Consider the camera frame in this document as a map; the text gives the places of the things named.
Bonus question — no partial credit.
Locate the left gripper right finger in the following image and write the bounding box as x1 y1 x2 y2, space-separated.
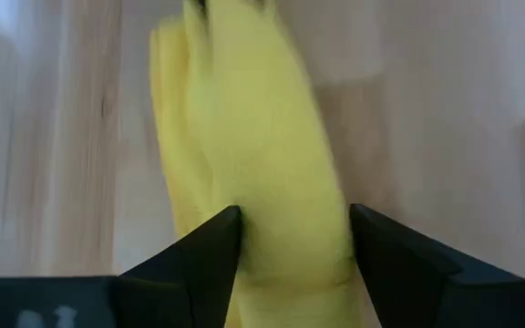
348 202 523 328

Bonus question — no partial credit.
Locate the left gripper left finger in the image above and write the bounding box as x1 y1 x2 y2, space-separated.
115 204 244 328

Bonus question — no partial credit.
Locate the yellow microfiber towel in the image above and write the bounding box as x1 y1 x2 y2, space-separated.
148 0 366 328

